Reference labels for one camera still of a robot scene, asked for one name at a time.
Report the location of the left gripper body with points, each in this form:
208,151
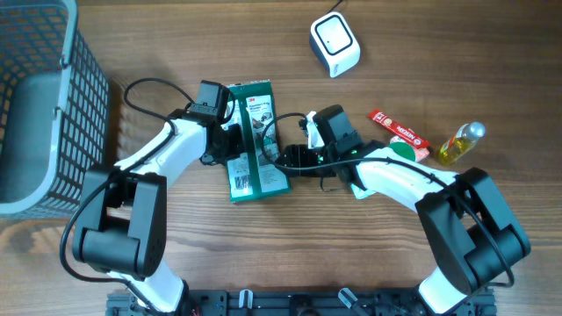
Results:
226,142

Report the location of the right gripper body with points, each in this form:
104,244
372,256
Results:
309,161

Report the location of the green sponge package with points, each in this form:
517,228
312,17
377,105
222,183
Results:
251,176

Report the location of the teal snack packet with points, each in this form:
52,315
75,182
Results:
359,193

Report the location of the green lidded cup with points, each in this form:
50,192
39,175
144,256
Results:
403,150

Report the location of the red coffee stick sachet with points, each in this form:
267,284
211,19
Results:
398,129

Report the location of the red tissue pack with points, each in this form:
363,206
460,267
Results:
421,153

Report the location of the yellow dish soap bottle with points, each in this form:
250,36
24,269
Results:
460,143

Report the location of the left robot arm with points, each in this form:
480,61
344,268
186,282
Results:
118,234

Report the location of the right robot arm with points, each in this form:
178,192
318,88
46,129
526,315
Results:
473,234

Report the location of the white barcode scanner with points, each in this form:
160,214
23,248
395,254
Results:
334,44

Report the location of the grey plastic mesh basket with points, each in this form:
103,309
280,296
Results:
55,106

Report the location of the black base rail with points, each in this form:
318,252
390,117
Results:
394,301

